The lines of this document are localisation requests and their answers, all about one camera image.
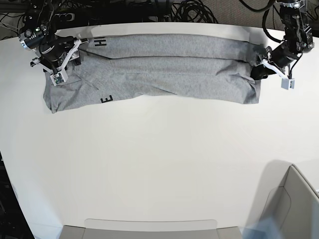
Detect black cable bundle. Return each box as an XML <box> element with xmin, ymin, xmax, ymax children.
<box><xmin>171</xmin><ymin>0</ymin><xmax>220</xmax><ymax>24</ymax></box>

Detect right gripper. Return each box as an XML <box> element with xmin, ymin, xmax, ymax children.
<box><xmin>29</xmin><ymin>34</ymin><xmax>88</xmax><ymax>75</ymax></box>

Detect grey T-shirt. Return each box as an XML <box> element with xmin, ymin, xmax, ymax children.
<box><xmin>43</xmin><ymin>34</ymin><xmax>261</xmax><ymax>113</ymax></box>

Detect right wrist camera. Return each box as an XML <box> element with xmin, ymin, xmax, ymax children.
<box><xmin>50</xmin><ymin>69</ymin><xmax>68</xmax><ymax>86</ymax></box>

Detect black power strip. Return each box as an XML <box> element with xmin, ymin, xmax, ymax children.
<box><xmin>55</xmin><ymin>13</ymin><xmax>75</xmax><ymax>22</ymax></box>

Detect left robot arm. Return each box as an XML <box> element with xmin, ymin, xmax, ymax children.
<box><xmin>251</xmin><ymin>0</ymin><xmax>314</xmax><ymax>80</ymax></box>

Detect beige chair back bottom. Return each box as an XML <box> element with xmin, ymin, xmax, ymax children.
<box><xmin>60</xmin><ymin>219</ymin><xmax>242</xmax><ymax>239</ymax></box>

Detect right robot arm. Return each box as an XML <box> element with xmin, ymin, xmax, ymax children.
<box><xmin>18</xmin><ymin>0</ymin><xmax>81</xmax><ymax>73</ymax></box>

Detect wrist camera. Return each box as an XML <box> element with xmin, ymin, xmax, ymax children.
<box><xmin>281</xmin><ymin>78</ymin><xmax>295</xmax><ymax>90</ymax></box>
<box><xmin>50</xmin><ymin>69</ymin><xmax>68</xmax><ymax>86</ymax></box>

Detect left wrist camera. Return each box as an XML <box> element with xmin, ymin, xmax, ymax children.
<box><xmin>281</xmin><ymin>78</ymin><xmax>295</xmax><ymax>90</ymax></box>

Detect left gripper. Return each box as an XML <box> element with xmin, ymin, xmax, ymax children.
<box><xmin>250</xmin><ymin>44</ymin><xmax>298</xmax><ymax>80</ymax></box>

